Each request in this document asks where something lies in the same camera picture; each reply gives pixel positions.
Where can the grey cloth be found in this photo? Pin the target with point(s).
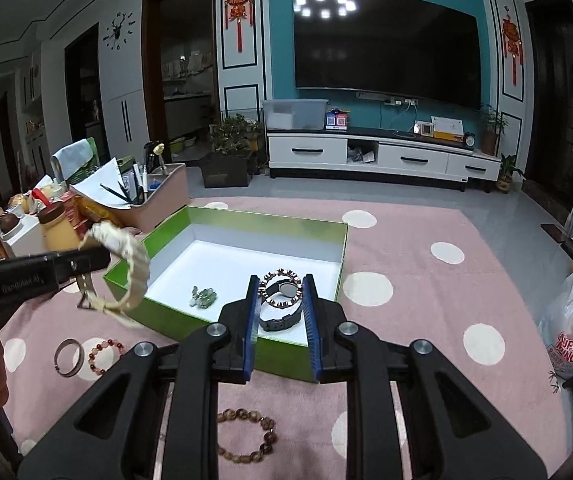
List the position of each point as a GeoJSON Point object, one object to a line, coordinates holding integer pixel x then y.
{"type": "Point", "coordinates": [71, 157]}

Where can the white television cabinet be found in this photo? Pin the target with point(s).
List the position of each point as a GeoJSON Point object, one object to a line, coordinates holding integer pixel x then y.
{"type": "Point", "coordinates": [316, 152]}

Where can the yellow and white box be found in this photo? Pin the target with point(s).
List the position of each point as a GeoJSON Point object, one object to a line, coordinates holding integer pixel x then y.
{"type": "Point", "coordinates": [446, 127]}

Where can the blue and red code stands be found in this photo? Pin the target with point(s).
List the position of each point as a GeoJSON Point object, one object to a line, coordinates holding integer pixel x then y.
{"type": "Point", "coordinates": [337, 120]}

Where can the leafy potted plant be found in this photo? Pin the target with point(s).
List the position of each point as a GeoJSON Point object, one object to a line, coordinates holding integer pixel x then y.
{"type": "Point", "coordinates": [234, 132]}

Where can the green cardboard box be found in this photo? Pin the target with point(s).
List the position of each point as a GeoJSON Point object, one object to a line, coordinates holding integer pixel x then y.
{"type": "Point", "coordinates": [226, 255]}

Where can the green jade pendant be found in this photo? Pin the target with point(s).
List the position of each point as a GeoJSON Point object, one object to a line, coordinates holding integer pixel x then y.
{"type": "Point", "coordinates": [204, 297]}

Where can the red knot wall decoration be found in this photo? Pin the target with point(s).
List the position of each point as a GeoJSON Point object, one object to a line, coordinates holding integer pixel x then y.
{"type": "Point", "coordinates": [511, 40]}
{"type": "Point", "coordinates": [238, 5]}

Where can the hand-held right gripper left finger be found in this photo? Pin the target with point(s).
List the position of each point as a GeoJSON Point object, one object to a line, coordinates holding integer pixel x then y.
{"type": "Point", "coordinates": [252, 325]}

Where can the silver bangle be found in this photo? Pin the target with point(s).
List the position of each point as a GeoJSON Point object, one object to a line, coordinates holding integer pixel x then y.
{"type": "Point", "coordinates": [57, 360]}

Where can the white paper sheet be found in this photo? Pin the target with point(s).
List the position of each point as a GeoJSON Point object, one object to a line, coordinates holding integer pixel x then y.
{"type": "Point", "coordinates": [99, 180]}

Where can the green plastic basins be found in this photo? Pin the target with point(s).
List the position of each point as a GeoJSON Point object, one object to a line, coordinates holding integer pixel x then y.
{"type": "Point", "coordinates": [181, 144]}

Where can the pink desk organizer box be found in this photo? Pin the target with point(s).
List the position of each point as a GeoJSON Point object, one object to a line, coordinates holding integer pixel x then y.
{"type": "Point", "coordinates": [161, 200]}

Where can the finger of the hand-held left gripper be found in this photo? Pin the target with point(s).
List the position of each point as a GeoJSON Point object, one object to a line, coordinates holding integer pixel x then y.
{"type": "Point", "coordinates": [84, 264]}

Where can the pink dotted mat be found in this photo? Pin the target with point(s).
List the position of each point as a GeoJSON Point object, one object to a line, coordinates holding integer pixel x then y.
{"type": "Point", "coordinates": [416, 310]}

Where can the small potted floor plant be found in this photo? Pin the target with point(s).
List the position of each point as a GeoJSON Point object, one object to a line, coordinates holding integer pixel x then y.
{"type": "Point", "coordinates": [506, 172]}

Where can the white plastic shopping bag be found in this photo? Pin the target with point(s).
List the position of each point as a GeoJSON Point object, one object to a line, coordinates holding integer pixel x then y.
{"type": "Point", "coordinates": [571, 320]}

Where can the clear plastic storage bin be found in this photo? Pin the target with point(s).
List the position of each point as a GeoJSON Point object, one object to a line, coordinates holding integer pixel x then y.
{"type": "Point", "coordinates": [294, 115]}

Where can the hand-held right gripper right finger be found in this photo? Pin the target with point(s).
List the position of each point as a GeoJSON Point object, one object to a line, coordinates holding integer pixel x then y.
{"type": "Point", "coordinates": [311, 327]}

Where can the small pink desk device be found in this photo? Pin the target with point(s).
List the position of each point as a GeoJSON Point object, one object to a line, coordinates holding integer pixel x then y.
{"type": "Point", "coordinates": [423, 129]}

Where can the potted plant in brown pot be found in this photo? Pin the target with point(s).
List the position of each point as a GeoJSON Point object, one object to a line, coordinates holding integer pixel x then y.
{"type": "Point", "coordinates": [490, 132]}

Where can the black wrist watch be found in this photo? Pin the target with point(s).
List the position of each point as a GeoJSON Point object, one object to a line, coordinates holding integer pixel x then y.
{"type": "Point", "coordinates": [281, 324]}

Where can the brown-capped yellow bottle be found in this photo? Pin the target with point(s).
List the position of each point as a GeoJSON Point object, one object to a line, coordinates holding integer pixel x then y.
{"type": "Point", "coordinates": [59, 230]}

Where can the small black alarm clock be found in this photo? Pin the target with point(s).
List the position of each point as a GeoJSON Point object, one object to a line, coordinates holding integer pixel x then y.
{"type": "Point", "coordinates": [469, 140]}

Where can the black deer wall clock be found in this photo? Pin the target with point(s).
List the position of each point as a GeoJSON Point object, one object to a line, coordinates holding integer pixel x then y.
{"type": "Point", "coordinates": [119, 30]}

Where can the black television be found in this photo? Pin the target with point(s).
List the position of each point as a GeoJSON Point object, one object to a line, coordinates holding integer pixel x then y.
{"type": "Point", "coordinates": [386, 45]}

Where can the dark pencil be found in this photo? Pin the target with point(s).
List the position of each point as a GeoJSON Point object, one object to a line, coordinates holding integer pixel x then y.
{"type": "Point", "coordinates": [114, 192]}

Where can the white power strip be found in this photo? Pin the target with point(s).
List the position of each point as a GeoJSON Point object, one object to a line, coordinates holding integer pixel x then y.
{"type": "Point", "coordinates": [401, 102]}

